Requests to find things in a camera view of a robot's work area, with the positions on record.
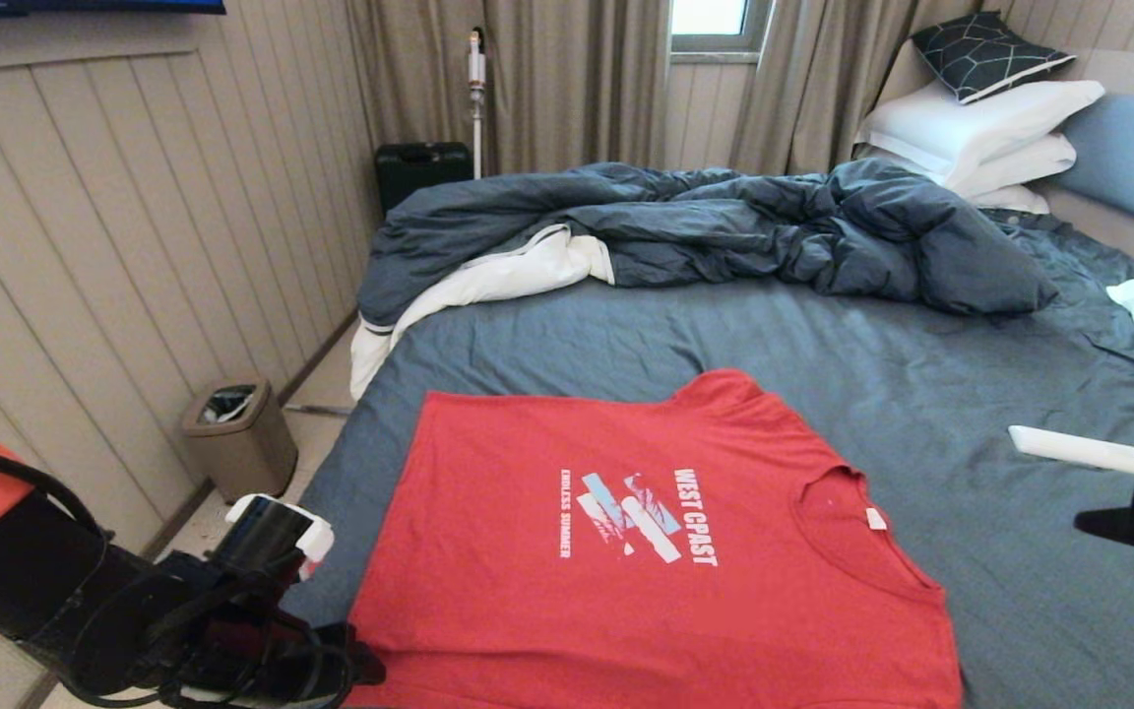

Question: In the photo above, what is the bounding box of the beige curtain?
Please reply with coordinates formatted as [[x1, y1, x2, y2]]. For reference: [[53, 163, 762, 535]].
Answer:
[[729, 0, 983, 178], [345, 0, 672, 179]]

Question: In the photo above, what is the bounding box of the wall television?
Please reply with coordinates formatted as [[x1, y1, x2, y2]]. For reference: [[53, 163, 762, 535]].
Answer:
[[0, 0, 227, 17]]

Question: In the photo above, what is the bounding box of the white stick vacuum cleaner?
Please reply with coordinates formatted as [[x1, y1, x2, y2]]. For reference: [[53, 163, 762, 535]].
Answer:
[[467, 27, 488, 180]]

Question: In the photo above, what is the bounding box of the white flat remote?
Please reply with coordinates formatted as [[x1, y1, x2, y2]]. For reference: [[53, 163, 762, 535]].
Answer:
[[1007, 424, 1134, 475]]

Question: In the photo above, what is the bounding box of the white sheet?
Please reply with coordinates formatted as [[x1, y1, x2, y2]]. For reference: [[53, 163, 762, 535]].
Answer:
[[348, 224, 616, 401]]

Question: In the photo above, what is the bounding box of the dark blue duvet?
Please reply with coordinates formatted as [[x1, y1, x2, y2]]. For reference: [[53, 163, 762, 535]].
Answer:
[[357, 158, 1060, 329]]

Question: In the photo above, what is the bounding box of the beige trash bin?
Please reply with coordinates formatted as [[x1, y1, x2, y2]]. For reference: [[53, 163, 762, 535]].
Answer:
[[180, 378, 299, 504]]

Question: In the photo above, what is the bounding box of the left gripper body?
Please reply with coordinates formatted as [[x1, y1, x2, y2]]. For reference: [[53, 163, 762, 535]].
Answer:
[[232, 622, 388, 709]]

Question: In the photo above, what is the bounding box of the bed with blue sheet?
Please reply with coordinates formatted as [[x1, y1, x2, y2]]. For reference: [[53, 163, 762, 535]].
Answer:
[[280, 202, 1134, 709]]

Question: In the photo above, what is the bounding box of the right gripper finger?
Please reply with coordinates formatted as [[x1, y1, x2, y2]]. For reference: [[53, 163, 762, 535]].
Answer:
[[1074, 504, 1134, 544]]

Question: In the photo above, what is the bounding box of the dark patterned pillow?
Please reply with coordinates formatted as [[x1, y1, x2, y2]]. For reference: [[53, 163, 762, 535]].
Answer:
[[910, 11, 1077, 105]]

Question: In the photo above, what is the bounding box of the red printed t-shirt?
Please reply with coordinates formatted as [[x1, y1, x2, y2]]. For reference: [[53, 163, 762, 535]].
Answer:
[[344, 368, 965, 709]]

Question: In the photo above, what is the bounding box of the black cable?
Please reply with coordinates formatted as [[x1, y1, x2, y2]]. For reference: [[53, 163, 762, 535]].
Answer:
[[0, 438, 115, 543]]

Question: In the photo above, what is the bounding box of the black suitcase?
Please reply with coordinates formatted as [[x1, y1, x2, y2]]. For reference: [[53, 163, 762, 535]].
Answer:
[[374, 142, 475, 215]]

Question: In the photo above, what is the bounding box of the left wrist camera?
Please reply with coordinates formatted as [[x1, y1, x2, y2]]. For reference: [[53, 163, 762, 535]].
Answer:
[[225, 493, 336, 583]]

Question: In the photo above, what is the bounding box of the window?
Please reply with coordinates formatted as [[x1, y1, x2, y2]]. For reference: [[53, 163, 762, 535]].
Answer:
[[669, 0, 775, 65]]

